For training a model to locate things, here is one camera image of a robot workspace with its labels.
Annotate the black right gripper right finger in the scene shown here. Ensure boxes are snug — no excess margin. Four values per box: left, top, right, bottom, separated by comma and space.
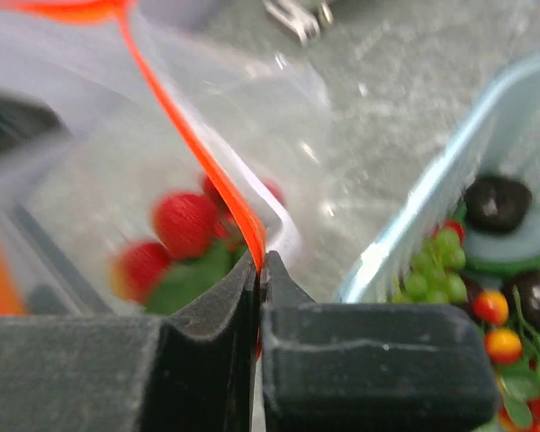
260, 252, 500, 431

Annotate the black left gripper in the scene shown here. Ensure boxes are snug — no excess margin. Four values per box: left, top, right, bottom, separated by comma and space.
0, 93, 67, 156

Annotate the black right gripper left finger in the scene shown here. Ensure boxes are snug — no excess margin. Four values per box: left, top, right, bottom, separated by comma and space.
0, 256, 257, 431

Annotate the clear zip bag orange zipper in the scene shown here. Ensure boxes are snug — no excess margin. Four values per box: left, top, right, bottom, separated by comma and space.
0, 12, 330, 314

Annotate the light blue plastic basket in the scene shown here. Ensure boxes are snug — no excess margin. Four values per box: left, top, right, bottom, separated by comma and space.
335, 50, 540, 303

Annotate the green toy grape bunch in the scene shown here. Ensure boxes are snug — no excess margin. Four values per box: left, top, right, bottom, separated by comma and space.
391, 223, 468, 304

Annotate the orange yellow toy tomato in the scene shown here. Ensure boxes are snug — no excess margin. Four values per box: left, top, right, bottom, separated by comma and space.
472, 291, 509, 326
484, 328, 523, 365

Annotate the dark toy mangosteen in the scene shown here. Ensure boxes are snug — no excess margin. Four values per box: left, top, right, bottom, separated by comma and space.
501, 269, 540, 332
463, 175, 533, 235

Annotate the small white metal bracket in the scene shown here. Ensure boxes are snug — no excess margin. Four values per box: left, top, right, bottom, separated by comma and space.
262, 0, 334, 46

